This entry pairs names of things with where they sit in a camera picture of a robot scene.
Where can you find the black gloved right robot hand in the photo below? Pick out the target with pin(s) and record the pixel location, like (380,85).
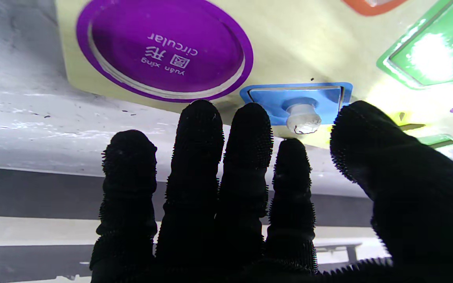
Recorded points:
(195,220)

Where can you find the blue diamond puzzle piece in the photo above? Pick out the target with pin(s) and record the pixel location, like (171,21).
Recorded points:
(273,100)

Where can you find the yellow wooden shape puzzle board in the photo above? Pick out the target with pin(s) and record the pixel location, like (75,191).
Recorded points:
(305,43)

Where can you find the green hexagon puzzle piece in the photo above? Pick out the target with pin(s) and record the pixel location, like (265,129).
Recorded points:
(439,55)

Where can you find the light wooden shelf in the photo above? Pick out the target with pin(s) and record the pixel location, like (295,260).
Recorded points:
(34,230)

